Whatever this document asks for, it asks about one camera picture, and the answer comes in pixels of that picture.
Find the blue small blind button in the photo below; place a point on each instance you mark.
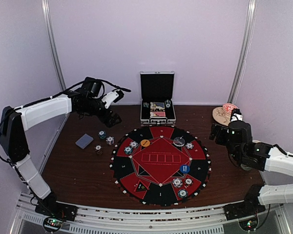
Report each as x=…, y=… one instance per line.
x=185, y=169

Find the yellow big blind button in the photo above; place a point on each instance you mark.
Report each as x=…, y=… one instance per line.
x=145, y=143

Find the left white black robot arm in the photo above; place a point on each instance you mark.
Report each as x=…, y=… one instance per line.
x=91, y=97

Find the chip on seat five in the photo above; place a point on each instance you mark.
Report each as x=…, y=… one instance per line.
x=133, y=144

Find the round wooden board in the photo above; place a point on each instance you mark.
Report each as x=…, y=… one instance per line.
x=222, y=115

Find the clear dealer button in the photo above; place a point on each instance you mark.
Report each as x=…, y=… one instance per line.
x=179, y=141

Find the aluminium front rail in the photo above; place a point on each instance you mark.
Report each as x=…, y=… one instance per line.
x=197, y=220

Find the dark blue green chip stack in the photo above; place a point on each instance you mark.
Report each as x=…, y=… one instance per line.
x=102, y=134

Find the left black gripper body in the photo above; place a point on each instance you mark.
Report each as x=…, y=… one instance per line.
x=92, y=108

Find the blue card deck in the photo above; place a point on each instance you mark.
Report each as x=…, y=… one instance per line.
x=84, y=141

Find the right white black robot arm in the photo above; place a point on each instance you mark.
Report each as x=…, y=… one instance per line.
x=261, y=156

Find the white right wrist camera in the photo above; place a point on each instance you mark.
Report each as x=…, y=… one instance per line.
x=236, y=115

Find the red white patterned bowl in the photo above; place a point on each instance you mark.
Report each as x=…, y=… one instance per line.
x=229, y=107

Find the card decks in case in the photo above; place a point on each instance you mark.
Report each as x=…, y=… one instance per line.
x=157, y=109

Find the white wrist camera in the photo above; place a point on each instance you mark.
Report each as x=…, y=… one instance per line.
x=236, y=115
x=113, y=96

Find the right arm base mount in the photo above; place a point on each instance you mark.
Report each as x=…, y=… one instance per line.
x=249, y=206

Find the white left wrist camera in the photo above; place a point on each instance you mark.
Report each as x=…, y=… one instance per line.
x=113, y=96

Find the teal chip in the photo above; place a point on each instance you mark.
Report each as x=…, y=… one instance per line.
x=128, y=150

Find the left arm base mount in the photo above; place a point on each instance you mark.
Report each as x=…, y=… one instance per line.
x=59, y=210

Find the red black chip stack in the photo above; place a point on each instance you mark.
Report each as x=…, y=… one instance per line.
x=98, y=149

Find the aluminium poker case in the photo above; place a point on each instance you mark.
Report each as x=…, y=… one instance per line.
x=156, y=87

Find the white chip stack near ten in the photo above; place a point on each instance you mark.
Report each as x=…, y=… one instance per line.
x=177, y=183

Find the chips in case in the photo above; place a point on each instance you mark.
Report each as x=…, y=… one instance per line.
x=167, y=103

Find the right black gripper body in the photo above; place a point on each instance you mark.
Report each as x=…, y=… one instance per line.
x=219, y=140

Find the round red black poker mat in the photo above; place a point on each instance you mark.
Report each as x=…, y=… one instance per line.
x=147, y=174

